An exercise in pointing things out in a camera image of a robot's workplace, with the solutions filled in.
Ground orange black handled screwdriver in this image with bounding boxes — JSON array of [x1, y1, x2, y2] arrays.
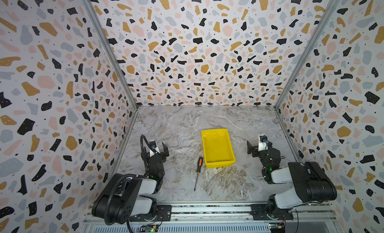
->
[[194, 157, 204, 191]]

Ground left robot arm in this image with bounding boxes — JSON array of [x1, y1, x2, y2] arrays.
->
[[92, 140, 169, 226]]

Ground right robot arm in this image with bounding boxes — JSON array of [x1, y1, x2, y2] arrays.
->
[[247, 135, 337, 220]]

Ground yellow plastic bin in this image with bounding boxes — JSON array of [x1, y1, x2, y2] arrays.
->
[[201, 128, 236, 168]]

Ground left green circuit board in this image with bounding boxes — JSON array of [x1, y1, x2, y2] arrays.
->
[[140, 225, 159, 233]]

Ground green circuit board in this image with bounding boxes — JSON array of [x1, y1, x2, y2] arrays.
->
[[269, 223, 286, 233], [140, 225, 159, 233]]

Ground right green circuit board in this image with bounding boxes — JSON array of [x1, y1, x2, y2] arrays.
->
[[269, 223, 286, 233]]

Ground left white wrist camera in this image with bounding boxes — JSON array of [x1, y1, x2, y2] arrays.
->
[[149, 140, 158, 157]]

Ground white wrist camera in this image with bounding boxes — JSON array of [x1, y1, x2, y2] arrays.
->
[[149, 140, 158, 157], [258, 135, 268, 151]]

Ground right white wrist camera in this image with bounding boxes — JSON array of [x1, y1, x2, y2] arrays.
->
[[258, 135, 268, 151]]

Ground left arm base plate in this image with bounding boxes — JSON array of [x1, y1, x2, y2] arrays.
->
[[129, 205, 172, 223]]

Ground left black corrugated cable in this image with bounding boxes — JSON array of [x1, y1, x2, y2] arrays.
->
[[104, 134, 158, 226]]

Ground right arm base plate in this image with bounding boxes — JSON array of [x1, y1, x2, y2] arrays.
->
[[251, 204, 294, 221]]

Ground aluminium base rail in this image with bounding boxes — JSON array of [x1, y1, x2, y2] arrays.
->
[[82, 201, 340, 233]]

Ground left metal corner post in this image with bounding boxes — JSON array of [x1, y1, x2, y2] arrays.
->
[[80, 0, 138, 112]]

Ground metal corner post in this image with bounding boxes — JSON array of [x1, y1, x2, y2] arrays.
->
[[274, 0, 341, 112], [80, 0, 138, 112]]

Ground right metal corner post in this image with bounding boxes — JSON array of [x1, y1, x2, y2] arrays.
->
[[274, 0, 341, 112]]

